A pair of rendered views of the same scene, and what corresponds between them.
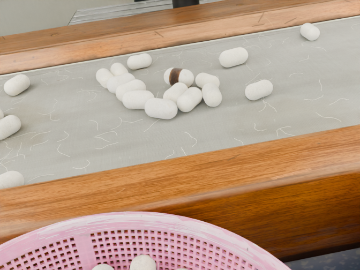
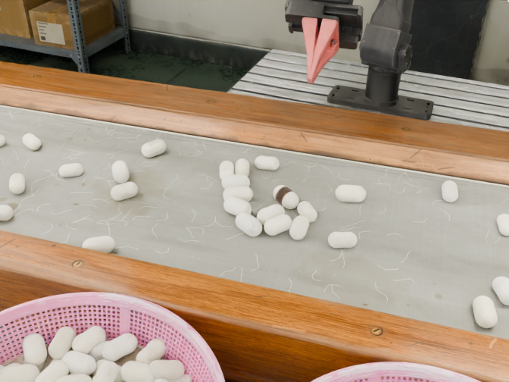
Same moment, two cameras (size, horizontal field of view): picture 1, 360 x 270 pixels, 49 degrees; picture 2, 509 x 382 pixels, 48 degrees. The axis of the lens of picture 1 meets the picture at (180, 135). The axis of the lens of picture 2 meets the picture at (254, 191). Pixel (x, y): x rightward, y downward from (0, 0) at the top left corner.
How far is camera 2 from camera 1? 0.28 m
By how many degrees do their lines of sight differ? 16
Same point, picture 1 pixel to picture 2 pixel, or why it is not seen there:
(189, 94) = (276, 220)
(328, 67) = (432, 239)
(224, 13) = (379, 136)
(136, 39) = (279, 135)
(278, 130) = (329, 286)
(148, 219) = (168, 317)
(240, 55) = (355, 195)
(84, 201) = (139, 285)
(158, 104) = (246, 220)
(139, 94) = (238, 203)
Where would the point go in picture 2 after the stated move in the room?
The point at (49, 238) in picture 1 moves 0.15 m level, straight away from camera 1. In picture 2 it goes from (104, 301) to (116, 208)
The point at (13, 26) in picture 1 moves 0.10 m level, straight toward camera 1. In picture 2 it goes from (223, 14) to (222, 21)
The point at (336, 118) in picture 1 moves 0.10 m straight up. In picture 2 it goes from (385, 296) to (401, 218)
